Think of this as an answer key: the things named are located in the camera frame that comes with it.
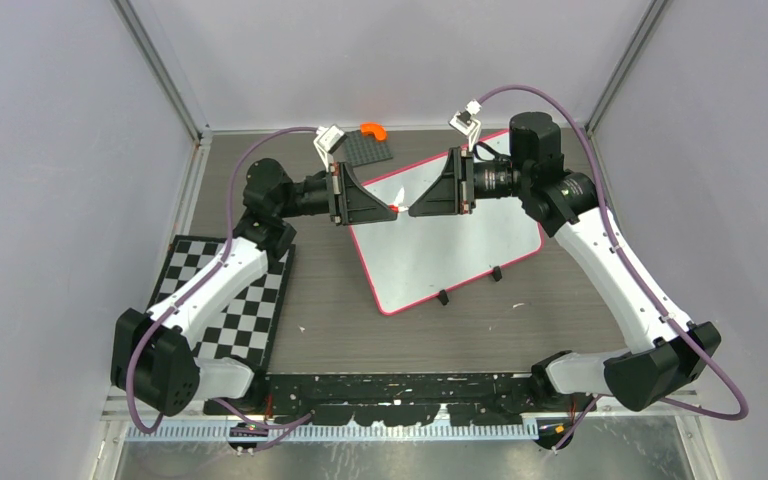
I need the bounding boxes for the grey studded baseplate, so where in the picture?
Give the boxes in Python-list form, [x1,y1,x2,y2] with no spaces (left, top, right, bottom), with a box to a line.
[341,130,393,167]

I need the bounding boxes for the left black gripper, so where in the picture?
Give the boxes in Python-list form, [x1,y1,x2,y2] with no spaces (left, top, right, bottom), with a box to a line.
[278,163,398,227]

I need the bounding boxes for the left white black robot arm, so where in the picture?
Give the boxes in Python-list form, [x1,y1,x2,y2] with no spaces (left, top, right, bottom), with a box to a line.
[111,158,406,417]

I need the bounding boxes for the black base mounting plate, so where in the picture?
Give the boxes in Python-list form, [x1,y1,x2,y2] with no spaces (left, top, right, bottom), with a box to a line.
[202,372,597,429]

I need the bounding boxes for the orange curved plastic piece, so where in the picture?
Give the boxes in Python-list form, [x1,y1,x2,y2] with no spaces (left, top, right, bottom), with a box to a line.
[359,122,388,142]

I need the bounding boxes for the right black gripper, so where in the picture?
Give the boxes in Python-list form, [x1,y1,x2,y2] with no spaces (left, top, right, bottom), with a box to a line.
[408,147,530,217]

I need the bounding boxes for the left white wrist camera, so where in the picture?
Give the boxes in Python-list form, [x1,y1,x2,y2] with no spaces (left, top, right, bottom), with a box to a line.
[313,124,346,169]

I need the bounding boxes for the black white checkerboard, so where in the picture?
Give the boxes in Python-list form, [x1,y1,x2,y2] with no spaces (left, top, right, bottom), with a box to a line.
[148,235,295,370]

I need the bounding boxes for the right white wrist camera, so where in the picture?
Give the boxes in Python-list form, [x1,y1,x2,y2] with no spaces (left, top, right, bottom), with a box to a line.
[448,99,483,151]

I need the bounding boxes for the red capped white marker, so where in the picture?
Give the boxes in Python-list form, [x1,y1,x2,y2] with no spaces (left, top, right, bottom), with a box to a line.
[391,187,410,214]

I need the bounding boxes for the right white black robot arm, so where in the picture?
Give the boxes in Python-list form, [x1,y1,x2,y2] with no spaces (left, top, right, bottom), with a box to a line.
[408,111,721,411]

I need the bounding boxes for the pink framed whiteboard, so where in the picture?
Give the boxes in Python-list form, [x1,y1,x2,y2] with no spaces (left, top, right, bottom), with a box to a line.
[349,153,544,315]

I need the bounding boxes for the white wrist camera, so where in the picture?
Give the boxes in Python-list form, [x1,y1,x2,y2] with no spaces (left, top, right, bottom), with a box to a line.
[448,99,483,151]
[313,124,346,169]

